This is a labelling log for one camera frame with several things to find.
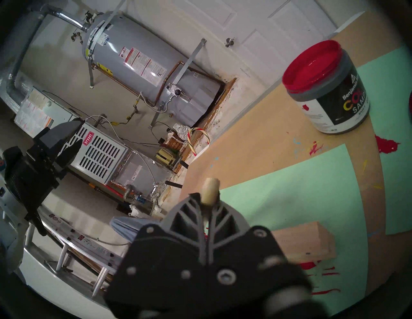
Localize gas pipe with yellow valve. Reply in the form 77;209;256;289
111;100;140;126

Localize green paper sheet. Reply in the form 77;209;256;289
206;144;369;317
356;45;412;235

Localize grey metal vent pipe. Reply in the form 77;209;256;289
6;3;97;94

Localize thick black left arm hose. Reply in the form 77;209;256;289
27;206;47;237

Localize white panel door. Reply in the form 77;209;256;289
142;0;338;87

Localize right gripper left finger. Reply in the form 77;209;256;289
105;193;208;307

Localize aluminium ladder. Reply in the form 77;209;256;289
24;206;132;298

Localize white platform with wood top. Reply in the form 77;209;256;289
175;79;277;171

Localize wooden handle paint brush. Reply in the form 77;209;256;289
201;177;221;207

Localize brown board table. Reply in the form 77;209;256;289
179;11;412;296

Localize grey bryant furnace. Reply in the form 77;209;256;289
14;87;174;206

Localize wicker basket with handle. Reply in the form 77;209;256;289
166;130;187;151

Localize striped candy cane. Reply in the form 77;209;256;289
187;127;210;156

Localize silver foil duct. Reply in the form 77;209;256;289
0;69;34;113

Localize foil wrapped object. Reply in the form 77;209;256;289
173;123;191;140

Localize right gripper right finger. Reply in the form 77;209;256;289
207;190;286;268

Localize red paint sample jar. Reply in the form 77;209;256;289
282;40;370;134

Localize blue cloth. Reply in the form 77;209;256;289
109;216;161;243

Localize metal heater strap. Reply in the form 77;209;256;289
150;38;207;129

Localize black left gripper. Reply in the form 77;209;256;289
3;117;83;209

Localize wood plank with red paint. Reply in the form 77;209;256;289
270;221;337;264

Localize grey water heater tank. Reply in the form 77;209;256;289
82;11;226;127

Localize yellow metal can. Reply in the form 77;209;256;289
155;149;176;166

